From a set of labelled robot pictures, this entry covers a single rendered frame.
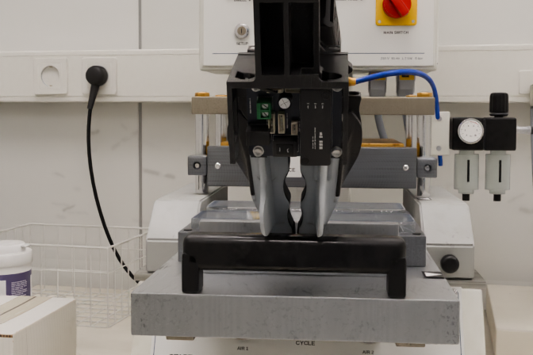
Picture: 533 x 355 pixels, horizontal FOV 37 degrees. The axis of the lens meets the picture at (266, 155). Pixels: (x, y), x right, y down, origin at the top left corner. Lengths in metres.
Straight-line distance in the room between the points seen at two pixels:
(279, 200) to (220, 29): 0.60
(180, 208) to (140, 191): 0.74
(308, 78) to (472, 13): 1.03
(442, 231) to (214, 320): 0.33
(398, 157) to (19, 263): 0.59
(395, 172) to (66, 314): 0.48
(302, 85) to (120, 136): 1.15
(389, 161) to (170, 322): 0.40
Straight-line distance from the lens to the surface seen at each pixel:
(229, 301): 0.55
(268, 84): 0.46
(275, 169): 0.55
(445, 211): 0.84
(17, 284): 1.23
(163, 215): 0.84
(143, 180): 1.58
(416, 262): 0.66
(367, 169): 0.88
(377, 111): 0.90
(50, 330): 1.06
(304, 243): 0.54
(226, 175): 0.89
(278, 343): 0.79
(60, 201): 1.65
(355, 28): 1.12
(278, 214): 0.56
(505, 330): 1.18
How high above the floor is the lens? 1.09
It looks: 3 degrees down
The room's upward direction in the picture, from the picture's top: straight up
